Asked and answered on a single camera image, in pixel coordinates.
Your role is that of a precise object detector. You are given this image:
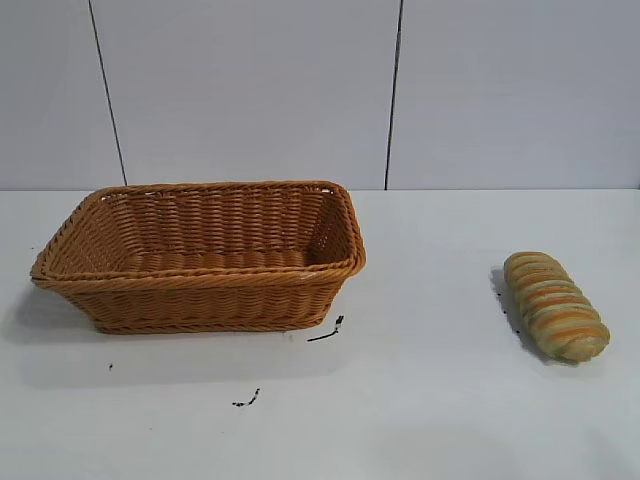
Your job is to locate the long striped bread loaf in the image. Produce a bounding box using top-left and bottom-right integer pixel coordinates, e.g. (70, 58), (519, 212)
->
(502, 251), (611, 363)

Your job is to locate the brown woven wicker basket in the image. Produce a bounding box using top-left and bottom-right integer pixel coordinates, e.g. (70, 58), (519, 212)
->
(30, 180), (368, 335)

